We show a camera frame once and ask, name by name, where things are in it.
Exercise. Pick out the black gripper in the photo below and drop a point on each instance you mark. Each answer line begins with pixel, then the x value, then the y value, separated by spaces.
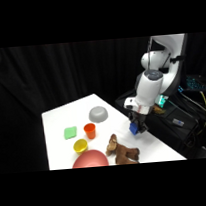
pixel 137 117

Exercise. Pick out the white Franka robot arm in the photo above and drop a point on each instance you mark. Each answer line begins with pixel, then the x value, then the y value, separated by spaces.
pixel 158 63

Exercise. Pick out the grey bowl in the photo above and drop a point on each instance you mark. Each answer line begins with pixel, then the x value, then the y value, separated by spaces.
pixel 98 114

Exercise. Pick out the pink bowl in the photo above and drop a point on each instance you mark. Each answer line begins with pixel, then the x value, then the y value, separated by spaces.
pixel 90 159

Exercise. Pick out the brown plush toy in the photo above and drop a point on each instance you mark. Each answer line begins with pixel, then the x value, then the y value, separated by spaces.
pixel 122 152

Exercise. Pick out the green indicator light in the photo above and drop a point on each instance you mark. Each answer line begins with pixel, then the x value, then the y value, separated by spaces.
pixel 162 100

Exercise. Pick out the small white blue marker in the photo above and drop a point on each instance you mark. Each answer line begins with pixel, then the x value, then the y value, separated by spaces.
pixel 178 121

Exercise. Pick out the orange cup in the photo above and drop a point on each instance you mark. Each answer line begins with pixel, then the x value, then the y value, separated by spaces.
pixel 90 131

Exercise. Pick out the yellow cup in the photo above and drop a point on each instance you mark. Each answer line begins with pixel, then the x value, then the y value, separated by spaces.
pixel 80 146

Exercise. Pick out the green sponge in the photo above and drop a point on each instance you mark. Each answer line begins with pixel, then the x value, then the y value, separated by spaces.
pixel 70 133

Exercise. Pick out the blue lit keyboard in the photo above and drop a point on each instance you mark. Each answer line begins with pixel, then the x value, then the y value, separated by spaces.
pixel 198 82

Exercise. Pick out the black curtain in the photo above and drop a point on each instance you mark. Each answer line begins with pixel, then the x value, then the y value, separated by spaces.
pixel 22 84

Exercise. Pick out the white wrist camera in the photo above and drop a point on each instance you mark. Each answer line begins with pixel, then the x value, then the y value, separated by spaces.
pixel 131 103

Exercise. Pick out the tan wrist bracket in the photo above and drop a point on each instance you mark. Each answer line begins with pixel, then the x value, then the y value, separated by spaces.
pixel 158 110

